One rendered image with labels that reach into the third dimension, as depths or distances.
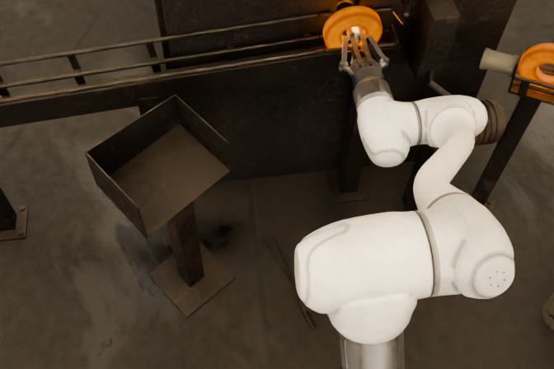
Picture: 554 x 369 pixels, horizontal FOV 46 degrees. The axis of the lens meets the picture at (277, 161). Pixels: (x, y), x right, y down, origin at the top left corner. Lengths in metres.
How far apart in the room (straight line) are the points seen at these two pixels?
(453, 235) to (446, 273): 0.05
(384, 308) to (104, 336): 1.28
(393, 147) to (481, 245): 0.54
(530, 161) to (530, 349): 0.72
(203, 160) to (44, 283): 0.82
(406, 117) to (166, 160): 0.60
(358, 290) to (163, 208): 0.74
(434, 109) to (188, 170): 0.61
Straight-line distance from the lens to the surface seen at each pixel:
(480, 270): 0.95
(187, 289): 2.11
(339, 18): 1.67
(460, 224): 0.98
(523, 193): 2.47
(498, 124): 1.92
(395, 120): 1.47
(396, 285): 0.95
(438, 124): 1.47
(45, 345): 2.14
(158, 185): 1.60
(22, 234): 2.32
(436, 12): 1.75
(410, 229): 0.96
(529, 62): 1.82
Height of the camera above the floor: 1.92
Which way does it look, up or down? 55 degrees down
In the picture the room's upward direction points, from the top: 2 degrees clockwise
